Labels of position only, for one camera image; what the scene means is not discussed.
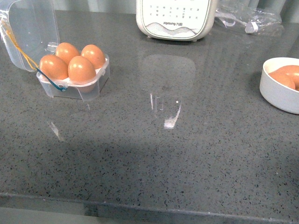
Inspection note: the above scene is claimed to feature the brown top egg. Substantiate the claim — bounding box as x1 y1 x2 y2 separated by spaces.
68 56 96 93

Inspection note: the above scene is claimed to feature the brown egg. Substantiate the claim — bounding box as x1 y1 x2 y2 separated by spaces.
269 71 296 90
39 55 68 80
81 44 106 69
55 42 80 65
68 56 96 93
275 65 299 91

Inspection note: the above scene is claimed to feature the brown egg back-right in box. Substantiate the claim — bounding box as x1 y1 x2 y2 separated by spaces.
81 44 106 69

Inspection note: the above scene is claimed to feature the brown egg back-left in box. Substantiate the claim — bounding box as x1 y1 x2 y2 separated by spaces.
55 42 80 65

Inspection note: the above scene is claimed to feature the brown egg front-left in box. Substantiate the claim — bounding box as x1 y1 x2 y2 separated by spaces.
39 55 68 80

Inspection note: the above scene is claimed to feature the brown egg left in bowl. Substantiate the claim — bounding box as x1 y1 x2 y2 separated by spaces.
269 71 296 90

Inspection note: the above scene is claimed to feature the brown egg front in bowl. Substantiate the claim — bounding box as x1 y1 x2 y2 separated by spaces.
275 65 299 91

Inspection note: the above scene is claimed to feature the clear plastic egg box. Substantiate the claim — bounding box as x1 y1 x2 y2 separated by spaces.
0 0 110 101

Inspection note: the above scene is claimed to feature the white soy milk maker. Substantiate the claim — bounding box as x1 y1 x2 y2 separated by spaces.
136 0 218 41

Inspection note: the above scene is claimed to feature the white bowl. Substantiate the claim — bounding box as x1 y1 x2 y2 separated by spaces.
259 57 299 114

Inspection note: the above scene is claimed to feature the clear plastic bag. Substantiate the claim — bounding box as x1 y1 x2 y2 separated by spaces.
215 5 284 36

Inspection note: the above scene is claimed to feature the white power cable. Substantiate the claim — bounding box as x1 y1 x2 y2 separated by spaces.
215 14 259 35

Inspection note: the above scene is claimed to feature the yellow blue string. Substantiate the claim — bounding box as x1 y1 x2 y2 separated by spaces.
0 17 68 92

